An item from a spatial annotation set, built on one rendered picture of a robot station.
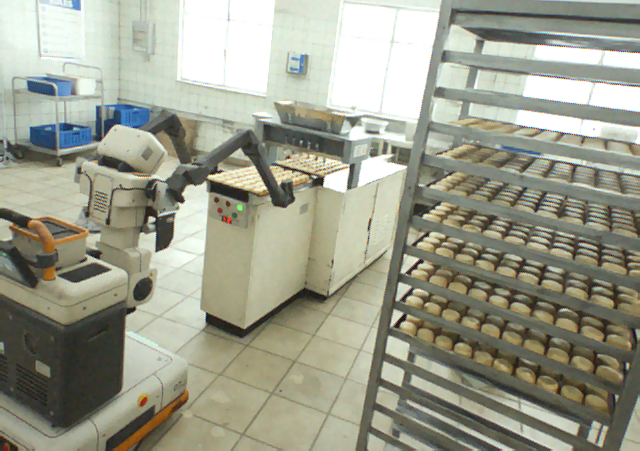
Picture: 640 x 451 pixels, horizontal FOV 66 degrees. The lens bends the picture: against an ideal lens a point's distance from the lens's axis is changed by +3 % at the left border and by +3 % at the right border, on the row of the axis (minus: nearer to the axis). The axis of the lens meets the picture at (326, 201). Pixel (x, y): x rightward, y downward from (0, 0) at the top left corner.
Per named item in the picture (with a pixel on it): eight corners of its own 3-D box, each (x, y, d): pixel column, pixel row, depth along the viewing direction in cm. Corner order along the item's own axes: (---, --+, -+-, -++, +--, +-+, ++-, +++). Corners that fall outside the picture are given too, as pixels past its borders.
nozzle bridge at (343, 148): (278, 162, 368) (283, 117, 358) (364, 184, 338) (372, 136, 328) (253, 167, 339) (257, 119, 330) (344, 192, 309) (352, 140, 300)
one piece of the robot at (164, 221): (149, 256, 200) (151, 206, 194) (102, 237, 211) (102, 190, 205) (177, 245, 214) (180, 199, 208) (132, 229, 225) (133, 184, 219)
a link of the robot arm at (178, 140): (159, 124, 245) (177, 131, 242) (166, 117, 248) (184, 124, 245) (181, 179, 279) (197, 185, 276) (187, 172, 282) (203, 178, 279)
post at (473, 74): (389, 444, 206) (480, 19, 158) (391, 440, 208) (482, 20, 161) (396, 448, 204) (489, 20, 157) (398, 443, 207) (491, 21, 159)
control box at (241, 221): (213, 216, 274) (215, 192, 270) (247, 227, 264) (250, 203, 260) (209, 217, 270) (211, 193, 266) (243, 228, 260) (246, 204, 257)
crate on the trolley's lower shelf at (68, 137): (64, 137, 629) (64, 122, 623) (92, 143, 623) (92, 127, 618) (29, 143, 576) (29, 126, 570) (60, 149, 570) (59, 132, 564)
